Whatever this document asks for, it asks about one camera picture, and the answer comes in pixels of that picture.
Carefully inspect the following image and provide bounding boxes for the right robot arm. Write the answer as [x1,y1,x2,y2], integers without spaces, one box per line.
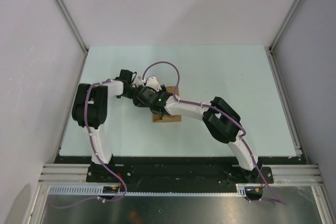
[133,87,260,173]

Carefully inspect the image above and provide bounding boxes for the right aluminium frame post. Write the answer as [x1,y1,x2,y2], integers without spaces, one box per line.
[269,0,320,51]

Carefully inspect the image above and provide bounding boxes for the aluminium frame post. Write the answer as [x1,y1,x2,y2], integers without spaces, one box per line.
[269,0,320,51]
[38,0,89,53]

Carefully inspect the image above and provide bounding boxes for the brown cardboard express box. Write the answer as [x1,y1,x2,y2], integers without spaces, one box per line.
[152,86,182,123]

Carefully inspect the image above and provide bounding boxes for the grey slotted cable duct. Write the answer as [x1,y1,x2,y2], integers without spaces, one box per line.
[48,184,249,198]

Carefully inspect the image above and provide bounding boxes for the aluminium crossbar profile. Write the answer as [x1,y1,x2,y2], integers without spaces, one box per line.
[38,164,324,186]

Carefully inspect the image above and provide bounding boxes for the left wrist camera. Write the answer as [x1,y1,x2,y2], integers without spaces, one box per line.
[131,76,146,88]

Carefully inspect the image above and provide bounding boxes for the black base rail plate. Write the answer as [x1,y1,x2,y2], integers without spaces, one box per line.
[55,156,307,194]

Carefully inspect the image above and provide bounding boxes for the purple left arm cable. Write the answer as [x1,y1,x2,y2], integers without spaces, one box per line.
[49,79,129,210]

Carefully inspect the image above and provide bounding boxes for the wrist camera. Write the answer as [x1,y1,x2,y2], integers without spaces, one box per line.
[145,76,162,91]
[131,76,146,88]

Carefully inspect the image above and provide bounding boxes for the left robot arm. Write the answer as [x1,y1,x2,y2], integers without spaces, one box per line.
[71,69,140,165]

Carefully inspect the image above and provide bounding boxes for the left aluminium frame post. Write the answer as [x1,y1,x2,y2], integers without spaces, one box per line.
[38,0,89,53]

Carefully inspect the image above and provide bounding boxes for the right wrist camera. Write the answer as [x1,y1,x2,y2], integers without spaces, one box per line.
[145,76,162,91]

